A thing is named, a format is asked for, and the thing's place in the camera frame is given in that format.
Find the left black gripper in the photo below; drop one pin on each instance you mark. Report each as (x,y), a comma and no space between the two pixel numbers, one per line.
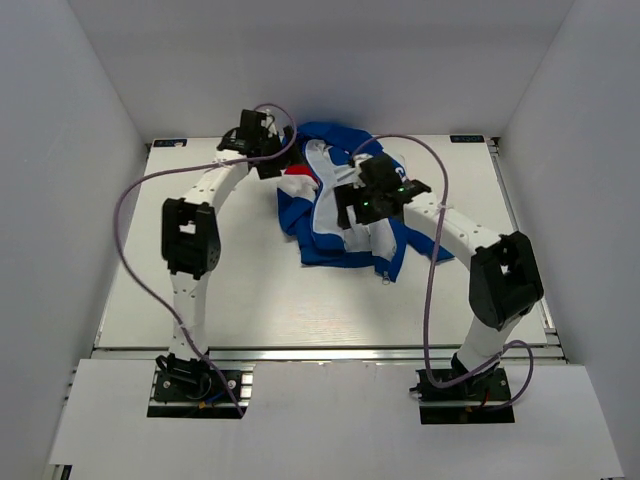
(273,170)

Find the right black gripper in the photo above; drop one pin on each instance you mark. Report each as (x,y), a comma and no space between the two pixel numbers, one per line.
(348,195)

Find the blue white red jacket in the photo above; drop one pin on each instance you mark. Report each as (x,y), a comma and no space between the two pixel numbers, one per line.
(326,231)

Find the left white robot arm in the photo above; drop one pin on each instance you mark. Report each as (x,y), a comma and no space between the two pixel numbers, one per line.
(190,239)

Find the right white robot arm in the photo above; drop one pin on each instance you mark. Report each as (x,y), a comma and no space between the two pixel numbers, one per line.
(504,280)

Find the left blue table label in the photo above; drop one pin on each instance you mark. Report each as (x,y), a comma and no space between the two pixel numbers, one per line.
(169,143)

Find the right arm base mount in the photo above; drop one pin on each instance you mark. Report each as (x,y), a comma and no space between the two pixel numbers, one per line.
(475,401)

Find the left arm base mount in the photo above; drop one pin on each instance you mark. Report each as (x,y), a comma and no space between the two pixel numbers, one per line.
(191,389)

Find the aluminium front rail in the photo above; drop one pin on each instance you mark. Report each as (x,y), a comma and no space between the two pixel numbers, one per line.
(550,353)

